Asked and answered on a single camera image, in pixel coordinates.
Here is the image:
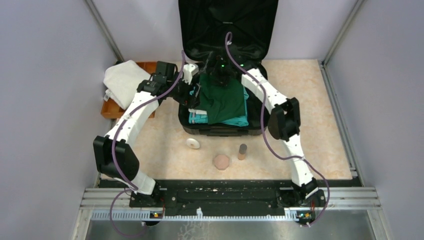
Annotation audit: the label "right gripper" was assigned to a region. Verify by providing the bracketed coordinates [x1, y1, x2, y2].
[198, 52, 232, 87]

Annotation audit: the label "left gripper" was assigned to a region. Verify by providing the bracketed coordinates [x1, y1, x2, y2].
[167, 72, 201, 109]

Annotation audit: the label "turquoise shorts with striped waistband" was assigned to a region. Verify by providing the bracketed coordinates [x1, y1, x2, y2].
[188, 89, 249, 127]

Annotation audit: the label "dark green shirt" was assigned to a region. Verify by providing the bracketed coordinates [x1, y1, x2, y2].
[195, 73, 247, 125]

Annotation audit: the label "tan bottle with grey cap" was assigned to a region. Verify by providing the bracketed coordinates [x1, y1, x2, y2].
[237, 143, 248, 160]

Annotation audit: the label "white shirt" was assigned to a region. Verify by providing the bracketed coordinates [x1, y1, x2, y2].
[188, 108, 207, 117]

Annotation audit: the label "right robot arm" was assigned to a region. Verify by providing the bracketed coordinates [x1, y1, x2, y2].
[207, 45, 319, 206]

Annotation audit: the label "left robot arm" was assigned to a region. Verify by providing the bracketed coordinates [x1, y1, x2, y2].
[93, 61, 199, 207]

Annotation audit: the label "black open suitcase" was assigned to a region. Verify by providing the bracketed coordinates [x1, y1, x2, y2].
[178, 0, 278, 137]

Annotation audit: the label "white folded towel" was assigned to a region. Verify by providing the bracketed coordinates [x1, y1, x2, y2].
[103, 60, 151, 110]

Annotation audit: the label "wooden tray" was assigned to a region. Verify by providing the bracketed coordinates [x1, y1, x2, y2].
[100, 61, 157, 119]

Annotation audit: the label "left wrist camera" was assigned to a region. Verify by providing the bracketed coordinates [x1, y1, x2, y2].
[182, 63, 199, 85]

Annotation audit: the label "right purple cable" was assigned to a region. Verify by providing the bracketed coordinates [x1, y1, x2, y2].
[224, 31, 331, 229]

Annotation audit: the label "purple cable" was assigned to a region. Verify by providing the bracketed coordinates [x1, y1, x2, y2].
[224, 31, 331, 229]
[109, 49, 187, 239]

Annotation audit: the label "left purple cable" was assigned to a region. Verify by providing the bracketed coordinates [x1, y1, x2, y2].
[109, 49, 187, 239]

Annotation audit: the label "aluminium frame rail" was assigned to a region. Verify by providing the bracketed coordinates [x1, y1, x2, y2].
[71, 187, 394, 240]

